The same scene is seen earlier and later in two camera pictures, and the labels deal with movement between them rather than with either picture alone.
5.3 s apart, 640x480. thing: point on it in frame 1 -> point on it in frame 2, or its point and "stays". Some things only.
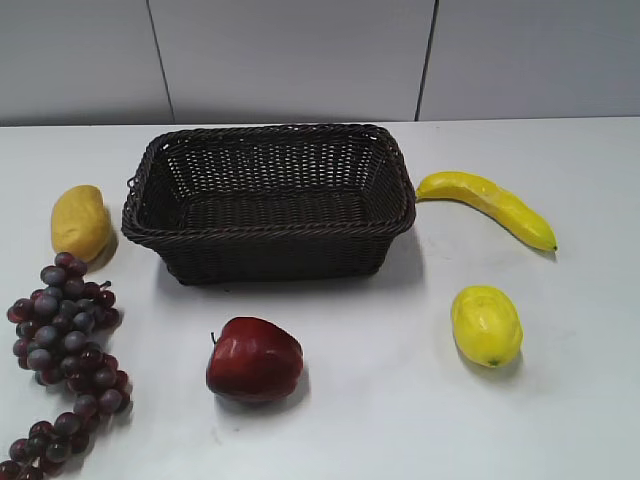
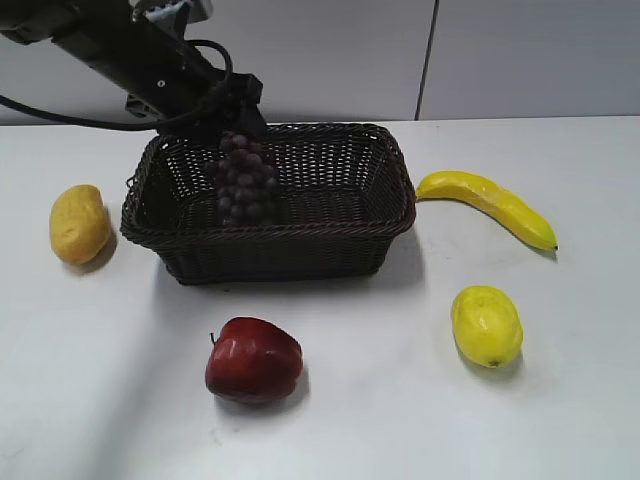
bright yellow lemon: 487,325 stays
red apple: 253,360 stays
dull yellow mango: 80,222 stays
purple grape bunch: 63,329 -> 246,186
